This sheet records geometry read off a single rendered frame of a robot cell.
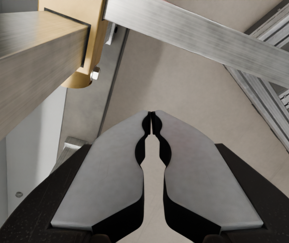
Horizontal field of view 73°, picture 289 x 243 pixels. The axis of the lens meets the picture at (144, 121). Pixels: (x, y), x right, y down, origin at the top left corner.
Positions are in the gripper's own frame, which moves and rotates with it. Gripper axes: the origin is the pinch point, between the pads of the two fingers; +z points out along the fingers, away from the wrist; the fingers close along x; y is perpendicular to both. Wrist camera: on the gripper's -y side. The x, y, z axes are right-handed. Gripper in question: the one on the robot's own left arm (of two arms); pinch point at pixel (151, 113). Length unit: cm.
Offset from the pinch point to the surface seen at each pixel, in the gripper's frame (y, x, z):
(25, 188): 44, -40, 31
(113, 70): 3.9, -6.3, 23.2
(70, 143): 18.4, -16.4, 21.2
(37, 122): 19.2, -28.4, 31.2
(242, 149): 79, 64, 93
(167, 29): -4.1, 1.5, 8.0
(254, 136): 68, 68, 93
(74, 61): -2.3, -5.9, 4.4
